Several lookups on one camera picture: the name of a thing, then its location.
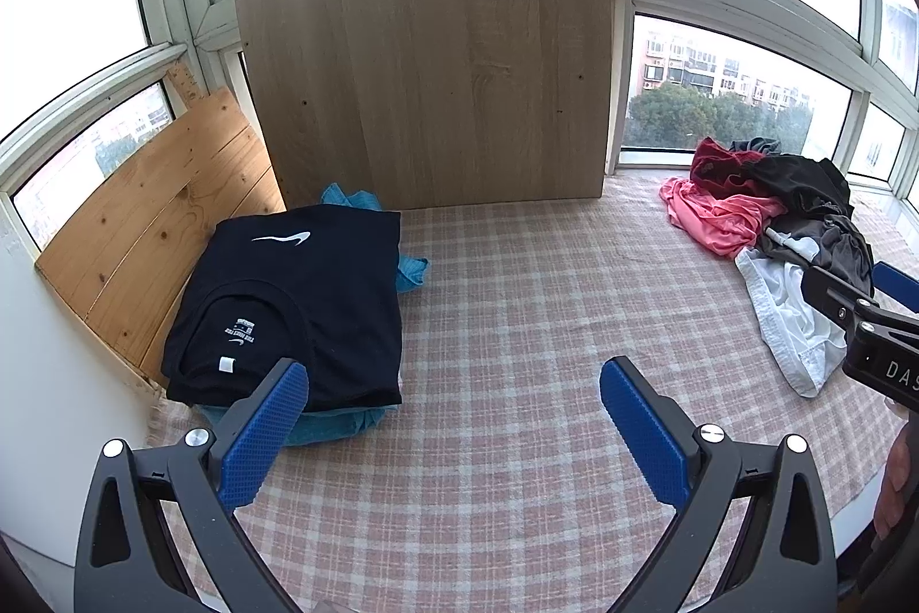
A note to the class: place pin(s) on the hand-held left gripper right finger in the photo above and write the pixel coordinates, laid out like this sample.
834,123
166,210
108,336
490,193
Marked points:
642,433

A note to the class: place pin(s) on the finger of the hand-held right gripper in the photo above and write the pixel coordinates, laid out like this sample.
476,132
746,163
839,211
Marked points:
840,297
897,286

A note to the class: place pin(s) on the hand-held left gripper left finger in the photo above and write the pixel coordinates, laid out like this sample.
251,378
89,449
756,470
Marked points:
262,433

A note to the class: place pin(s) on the white shirt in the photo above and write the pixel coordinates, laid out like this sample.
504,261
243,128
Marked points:
790,326

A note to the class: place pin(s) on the navy t-shirt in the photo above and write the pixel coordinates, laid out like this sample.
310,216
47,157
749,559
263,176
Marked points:
287,304

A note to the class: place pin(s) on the person's right hand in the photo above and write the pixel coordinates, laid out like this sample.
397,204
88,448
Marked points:
894,484

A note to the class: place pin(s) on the black garment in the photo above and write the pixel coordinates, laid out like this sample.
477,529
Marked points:
797,178

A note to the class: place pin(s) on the pink garment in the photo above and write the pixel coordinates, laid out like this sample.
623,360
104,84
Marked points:
711,218

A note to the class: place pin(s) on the pink plaid blanket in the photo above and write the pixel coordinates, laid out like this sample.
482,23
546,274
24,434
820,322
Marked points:
517,311

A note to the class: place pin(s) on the dark red garment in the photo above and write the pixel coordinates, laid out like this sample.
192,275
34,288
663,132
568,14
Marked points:
718,164

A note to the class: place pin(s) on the teal garment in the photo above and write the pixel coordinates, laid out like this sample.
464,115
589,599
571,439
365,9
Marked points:
409,272

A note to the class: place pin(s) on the pine plank panel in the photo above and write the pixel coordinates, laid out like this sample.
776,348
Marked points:
143,225

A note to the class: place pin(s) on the light wooden board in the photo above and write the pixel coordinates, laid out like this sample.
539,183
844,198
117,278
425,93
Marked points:
431,81

